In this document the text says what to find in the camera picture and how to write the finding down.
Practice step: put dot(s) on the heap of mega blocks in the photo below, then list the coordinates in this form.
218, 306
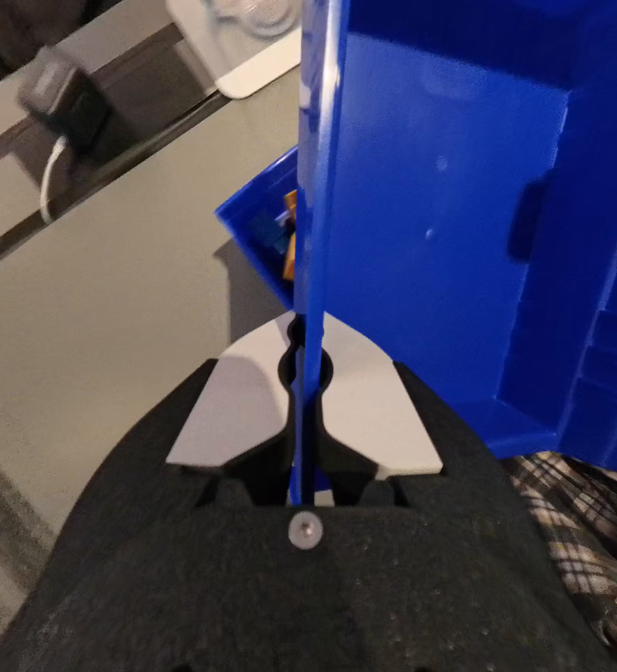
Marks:
287, 262

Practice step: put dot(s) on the white pad on table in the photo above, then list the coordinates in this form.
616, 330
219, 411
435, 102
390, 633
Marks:
256, 68

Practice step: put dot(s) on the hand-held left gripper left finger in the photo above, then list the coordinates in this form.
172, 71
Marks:
229, 409

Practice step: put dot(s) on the person's plaid-shirted torso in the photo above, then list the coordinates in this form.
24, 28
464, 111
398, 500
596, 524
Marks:
592, 551

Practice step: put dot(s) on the grey power adapter box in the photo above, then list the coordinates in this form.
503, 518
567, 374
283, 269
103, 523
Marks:
64, 94

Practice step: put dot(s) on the blue plastic bin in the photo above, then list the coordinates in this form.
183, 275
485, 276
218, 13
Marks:
256, 210
445, 210

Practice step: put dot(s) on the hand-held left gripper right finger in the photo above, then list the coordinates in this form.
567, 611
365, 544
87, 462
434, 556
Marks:
382, 420

